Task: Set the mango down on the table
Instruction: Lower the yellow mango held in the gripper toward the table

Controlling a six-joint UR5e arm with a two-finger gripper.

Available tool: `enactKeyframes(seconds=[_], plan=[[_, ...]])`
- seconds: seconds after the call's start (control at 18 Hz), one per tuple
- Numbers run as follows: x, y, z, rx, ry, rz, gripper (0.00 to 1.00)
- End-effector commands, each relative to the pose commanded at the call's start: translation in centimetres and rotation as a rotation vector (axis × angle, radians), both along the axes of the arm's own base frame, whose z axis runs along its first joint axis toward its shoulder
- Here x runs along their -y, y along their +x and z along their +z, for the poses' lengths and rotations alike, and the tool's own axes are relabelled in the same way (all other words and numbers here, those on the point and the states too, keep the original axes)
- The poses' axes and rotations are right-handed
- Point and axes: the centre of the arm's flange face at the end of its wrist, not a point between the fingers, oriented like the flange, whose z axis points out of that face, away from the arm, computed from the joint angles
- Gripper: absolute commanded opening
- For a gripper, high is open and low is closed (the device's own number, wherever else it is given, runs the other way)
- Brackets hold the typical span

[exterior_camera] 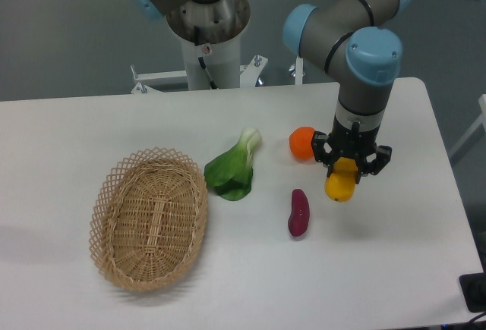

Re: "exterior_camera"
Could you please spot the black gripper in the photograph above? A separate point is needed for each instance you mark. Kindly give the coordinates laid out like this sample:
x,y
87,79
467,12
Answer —
x,y
358,145

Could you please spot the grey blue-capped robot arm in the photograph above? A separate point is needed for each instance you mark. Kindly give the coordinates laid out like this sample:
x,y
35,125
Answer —
x,y
347,41

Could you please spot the orange fruit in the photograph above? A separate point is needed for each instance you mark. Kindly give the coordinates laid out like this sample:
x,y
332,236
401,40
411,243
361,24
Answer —
x,y
300,143

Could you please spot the purple sweet potato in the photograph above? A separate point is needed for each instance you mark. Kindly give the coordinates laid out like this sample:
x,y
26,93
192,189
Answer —
x,y
300,213

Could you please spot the green bok choy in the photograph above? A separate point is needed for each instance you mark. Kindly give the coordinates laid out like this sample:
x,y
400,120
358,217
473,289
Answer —
x,y
230,174

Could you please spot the black device at table corner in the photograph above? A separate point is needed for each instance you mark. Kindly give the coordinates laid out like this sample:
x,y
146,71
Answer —
x,y
473,291

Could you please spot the woven wicker basket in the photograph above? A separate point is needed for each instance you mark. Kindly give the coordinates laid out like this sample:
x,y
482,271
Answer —
x,y
149,220

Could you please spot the white frame at right edge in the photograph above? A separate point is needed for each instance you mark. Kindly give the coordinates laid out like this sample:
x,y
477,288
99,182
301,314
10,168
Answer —
x,y
471,136

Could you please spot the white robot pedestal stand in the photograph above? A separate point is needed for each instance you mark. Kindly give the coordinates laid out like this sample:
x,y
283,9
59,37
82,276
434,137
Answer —
x,y
210,37

